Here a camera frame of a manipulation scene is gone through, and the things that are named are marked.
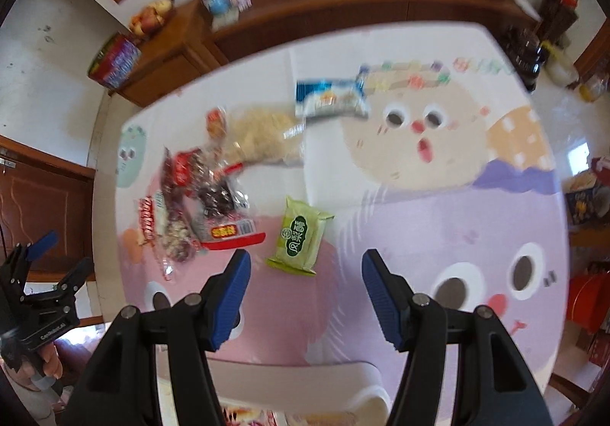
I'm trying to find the dark red date pack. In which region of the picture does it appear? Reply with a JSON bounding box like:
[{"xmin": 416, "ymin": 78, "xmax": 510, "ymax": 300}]
[{"xmin": 159, "ymin": 148, "xmax": 201, "ymax": 263}]

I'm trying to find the green pineapple cake pack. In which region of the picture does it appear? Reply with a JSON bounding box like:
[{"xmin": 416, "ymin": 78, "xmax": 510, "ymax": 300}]
[{"xmin": 266, "ymin": 197, "xmax": 334, "ymax": 276}]

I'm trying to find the red round pastry pack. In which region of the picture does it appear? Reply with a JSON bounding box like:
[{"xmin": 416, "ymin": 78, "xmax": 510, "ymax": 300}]
[{"xmin": 173, "ymin": 146, "xmax": 244, "ymax": 193}]

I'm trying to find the silver blue snack bag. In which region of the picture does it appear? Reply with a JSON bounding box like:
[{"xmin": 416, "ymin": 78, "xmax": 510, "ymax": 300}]
[{"xmin": 295, "ymin": 79, "xmax": 370, "ymax": 119}]

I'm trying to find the red label sausage pack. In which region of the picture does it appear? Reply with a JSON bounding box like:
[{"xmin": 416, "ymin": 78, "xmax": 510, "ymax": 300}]
[{"xmin": 199, "ymin": 216, "xmax": 266, "ymax": 251}]

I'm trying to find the operator left hand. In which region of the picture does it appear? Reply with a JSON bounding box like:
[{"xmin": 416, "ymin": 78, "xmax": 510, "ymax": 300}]
[{"xmin": 2, "ymin": 341, "xmax": 65, "ymax": 391}]

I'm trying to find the brown wooden door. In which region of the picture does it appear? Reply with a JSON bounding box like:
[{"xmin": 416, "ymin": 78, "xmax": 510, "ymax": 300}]
[{"xmin": 1, "ymin": 137, "xmax": 95, "ymax": 283}]

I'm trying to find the white plastic tray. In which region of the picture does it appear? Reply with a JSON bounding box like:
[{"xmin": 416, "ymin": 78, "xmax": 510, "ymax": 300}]
[{"xmin": 208, "ymin": 360, "xmax": 391, "ymax": 425}]

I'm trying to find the cartoon printed tablecloth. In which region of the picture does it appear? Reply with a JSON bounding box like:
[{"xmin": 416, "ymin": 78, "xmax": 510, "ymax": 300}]
[{"xmin": 116, "ymin": 22, "xmax": 569, "ymax": 395}]

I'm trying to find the small orange snack pack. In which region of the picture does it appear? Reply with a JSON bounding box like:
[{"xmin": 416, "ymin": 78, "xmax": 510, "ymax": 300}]
[{"xmin": 206, "ymin": 107, "xmax": 226, "ymax": 142}]

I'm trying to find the red round tin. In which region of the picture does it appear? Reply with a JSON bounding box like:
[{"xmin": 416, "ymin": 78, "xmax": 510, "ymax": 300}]
[{"xmin": 87, "ymin": 32, "xmax": 142, "ymax": 89}]

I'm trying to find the fruit bowl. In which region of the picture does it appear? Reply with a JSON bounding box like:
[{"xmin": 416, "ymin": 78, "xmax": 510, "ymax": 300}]
[{"xmin": 128, "ymin": 0, "xmax": 175, "ymax": 39}]

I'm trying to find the wooden tv cabinet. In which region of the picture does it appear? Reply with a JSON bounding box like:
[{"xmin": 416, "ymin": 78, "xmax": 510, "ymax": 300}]
[{"xmin": 117, "ymin": 0, "xmax": 538, "ymax": 108}]

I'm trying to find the white plastic pitcher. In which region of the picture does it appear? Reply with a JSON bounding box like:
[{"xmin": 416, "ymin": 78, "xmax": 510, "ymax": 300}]
[{"xmin": 542, "ymin": 41, "xmax": 579, "ymax": 87}]

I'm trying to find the dark ceramic jar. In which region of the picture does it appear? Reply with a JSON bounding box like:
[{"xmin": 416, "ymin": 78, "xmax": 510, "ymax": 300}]
[{"xmin": 501, "ymin": 26, "xmax": 548, "ymax": 92}]

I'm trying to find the blue snow globe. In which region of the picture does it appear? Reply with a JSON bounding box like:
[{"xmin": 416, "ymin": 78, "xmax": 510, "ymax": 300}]
[{"xmin": 204, "ymin": 0, "xmax": 233, "ymax": 16}]

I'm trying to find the red lid dark bin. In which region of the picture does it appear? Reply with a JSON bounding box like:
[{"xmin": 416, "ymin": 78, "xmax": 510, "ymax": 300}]
[{"xmin": 536, "ymin": 0, "xmax": 578, "ymax": 43}]

